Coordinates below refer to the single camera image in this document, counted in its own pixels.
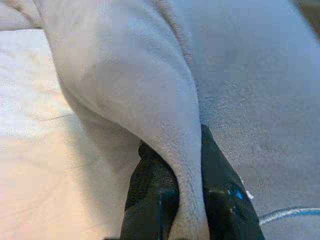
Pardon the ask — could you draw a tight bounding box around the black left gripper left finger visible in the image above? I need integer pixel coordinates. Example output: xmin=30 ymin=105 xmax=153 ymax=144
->
xmin=119 ymin=142 xmax=181 ymax=240

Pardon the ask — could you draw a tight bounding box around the grey fleece pillow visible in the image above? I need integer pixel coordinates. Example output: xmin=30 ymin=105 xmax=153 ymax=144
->
xmin=0 ymin=0 xmax=320 ymax=240

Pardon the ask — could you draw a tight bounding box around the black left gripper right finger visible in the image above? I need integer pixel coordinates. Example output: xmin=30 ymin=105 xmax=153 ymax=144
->
xmin=200 ymin=123 xmax=266 ymax=240

